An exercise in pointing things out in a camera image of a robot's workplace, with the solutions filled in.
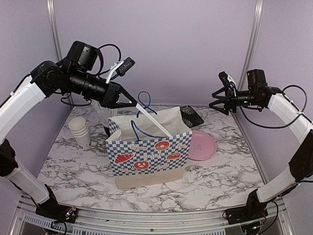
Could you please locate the aluminium front rail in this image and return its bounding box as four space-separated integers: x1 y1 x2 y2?
8 194 294 235

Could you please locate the aluminium post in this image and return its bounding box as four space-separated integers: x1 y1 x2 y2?
46 0 62 61
238 0 264 90

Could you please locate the pink plate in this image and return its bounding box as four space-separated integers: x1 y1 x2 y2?
188 130 217 161

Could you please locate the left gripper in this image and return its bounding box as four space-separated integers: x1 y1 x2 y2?
66 67 138 108

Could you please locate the black patterned square plate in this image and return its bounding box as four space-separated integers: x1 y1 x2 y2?
180 105 204 128

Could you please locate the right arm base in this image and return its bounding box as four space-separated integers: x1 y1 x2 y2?
223 205 268 225

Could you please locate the stack of white paper cups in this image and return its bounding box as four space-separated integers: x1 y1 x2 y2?
68 117 91 150

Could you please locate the checkered paper bag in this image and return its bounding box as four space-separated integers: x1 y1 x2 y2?
106 106 192 189

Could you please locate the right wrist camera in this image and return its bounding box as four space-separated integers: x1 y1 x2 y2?
218 71 237 90

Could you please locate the left aluminium post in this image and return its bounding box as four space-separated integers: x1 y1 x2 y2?
46 0 62 61

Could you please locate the bundle of white wrapped straws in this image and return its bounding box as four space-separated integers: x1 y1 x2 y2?
95 101 117 128

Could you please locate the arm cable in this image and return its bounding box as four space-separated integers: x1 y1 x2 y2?
234 85 308 129
97 44 122 74

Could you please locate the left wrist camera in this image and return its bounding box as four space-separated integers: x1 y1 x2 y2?
105 57 135 84

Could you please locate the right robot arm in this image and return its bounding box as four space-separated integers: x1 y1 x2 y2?
208 69 313 219

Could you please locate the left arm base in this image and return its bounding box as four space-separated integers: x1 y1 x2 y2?
36 184 78 223

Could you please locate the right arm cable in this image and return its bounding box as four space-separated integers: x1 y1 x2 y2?
234 85 308 129

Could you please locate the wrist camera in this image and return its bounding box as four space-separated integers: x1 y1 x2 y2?
218 71 237 90
105 57 135 84

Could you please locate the black cup holding straws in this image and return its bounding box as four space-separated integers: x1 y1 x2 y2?
104 127 111 137

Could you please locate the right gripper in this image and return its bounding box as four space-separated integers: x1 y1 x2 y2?
209 86 262 115

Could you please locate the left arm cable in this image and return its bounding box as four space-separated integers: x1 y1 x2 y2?
97 44 122 74

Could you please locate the right aluminium post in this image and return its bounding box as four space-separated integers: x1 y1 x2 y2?
238 0 264 90

